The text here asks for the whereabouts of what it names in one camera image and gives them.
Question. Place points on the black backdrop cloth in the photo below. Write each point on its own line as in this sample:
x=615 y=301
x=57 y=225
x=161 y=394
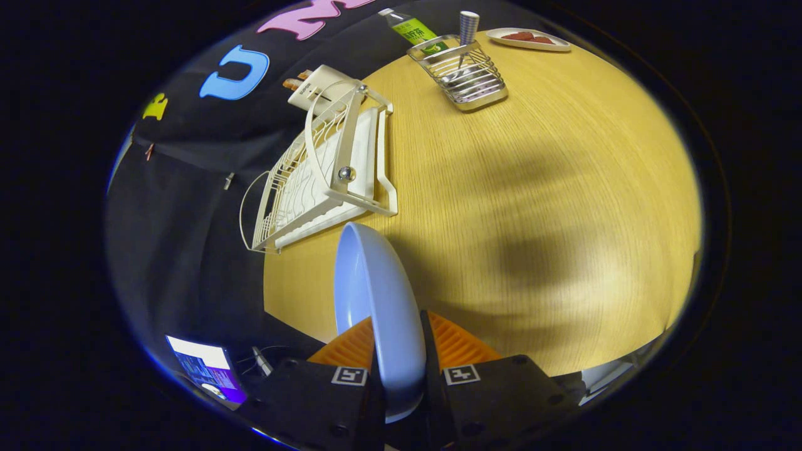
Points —
x=175 y=250

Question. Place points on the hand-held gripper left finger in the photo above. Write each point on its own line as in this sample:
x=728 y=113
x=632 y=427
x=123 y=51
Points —
x=313 y=401

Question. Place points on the lit computer screen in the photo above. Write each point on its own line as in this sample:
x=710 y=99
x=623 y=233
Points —
x=207 y=369

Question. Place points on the red meat slice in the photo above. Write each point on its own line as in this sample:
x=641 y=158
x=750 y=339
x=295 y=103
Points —
x=542 y=40
x=517 y=36

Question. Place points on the toasted bread slice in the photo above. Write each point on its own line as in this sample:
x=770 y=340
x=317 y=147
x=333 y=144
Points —
x=305 y=74
x=292 y=83

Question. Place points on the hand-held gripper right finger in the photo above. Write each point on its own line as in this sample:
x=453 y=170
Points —
x=495 y=401

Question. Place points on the white oval plate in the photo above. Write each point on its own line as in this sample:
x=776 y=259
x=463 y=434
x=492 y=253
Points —
x=501 y=41

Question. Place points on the red clip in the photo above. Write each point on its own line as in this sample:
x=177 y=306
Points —
x=149 y=151

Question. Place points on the blue plate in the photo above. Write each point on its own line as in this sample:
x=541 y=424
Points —
x=382 y=300

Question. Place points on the white clip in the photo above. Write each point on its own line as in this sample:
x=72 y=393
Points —
x=229 y=181

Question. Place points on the white toaster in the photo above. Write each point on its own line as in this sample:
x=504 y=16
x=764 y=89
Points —
x=319 y=88

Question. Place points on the green label drink bottle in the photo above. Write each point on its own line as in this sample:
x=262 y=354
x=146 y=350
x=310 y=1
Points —
x=413 y=28

